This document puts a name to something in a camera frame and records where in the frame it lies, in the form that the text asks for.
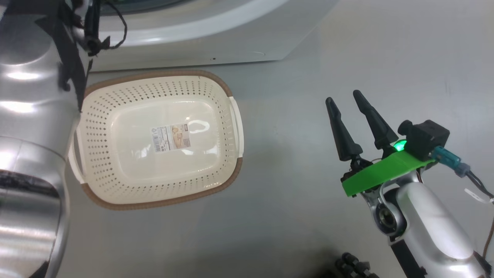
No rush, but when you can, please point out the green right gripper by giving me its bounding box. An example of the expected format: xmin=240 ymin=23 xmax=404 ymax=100
xmin=325 ymin=90 xmax=435 ymax=197

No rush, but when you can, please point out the white front-load washing machine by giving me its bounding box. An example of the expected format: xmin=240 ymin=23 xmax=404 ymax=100
xmin=87 ymin=0 xmax=340 ymax=72

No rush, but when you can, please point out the white basket product label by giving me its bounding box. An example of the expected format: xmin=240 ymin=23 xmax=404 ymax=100
xmin=151 ymin=123 xmax=191 ymax=153

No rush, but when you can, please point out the cream perforated laundry basket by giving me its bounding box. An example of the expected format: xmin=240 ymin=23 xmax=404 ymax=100
xmin=69 ymin=69 xmax=244 ymax=211

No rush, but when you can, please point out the teal right camera connector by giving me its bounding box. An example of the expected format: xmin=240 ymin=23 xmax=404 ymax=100
xmin=430 ymin=147 xmax=471 ymax=176

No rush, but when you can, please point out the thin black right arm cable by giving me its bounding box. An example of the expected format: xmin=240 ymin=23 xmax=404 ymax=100
xmin=461 ymin=170 xmax=494 ymax=267

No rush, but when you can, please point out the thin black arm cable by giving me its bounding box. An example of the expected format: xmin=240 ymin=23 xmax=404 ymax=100
xmin=83 ymin=0 xmax=128 ymax=56
xmin=461 ymin=170 xmax=494 ymax=267

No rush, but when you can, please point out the white cable tag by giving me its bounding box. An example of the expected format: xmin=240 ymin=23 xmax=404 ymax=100
xmin=465 ymin=188 xmax=494 ymax=203

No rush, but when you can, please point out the black right arm strap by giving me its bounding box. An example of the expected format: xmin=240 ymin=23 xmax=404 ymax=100
xmin=390 ymin=239 xmax=427 ymax=278

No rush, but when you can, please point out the black arm strap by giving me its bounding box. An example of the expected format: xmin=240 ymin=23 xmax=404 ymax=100
xmin=35 ymin=0 xmax=91 ymax=112
xmin=390 ymin=239 xmax=427 ymax=278

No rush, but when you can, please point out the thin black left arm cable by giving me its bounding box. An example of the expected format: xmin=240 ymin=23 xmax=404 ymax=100
xmin=83 ymin=0 xmax=128 ymax=56

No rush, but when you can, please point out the black left arm strap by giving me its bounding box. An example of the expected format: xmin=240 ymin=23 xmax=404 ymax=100
xmin=35 ymin=0 xmax=91 ymax=112

